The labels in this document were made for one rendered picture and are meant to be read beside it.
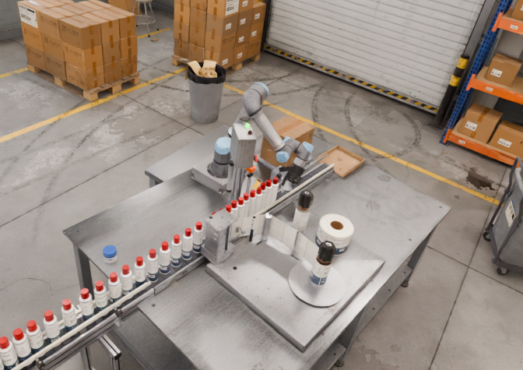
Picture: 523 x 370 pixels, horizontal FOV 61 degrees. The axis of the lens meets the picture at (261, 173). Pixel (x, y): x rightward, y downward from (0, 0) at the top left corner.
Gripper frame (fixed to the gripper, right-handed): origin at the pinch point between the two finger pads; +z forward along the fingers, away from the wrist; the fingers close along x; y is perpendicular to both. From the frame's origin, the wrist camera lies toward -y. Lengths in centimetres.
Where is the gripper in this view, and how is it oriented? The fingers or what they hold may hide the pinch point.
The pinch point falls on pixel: (282, 190)
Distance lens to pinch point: 291.2
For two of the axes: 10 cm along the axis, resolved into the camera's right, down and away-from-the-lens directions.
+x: 5.1, 0.7, 8.6
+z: -4.4, 8.8, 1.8
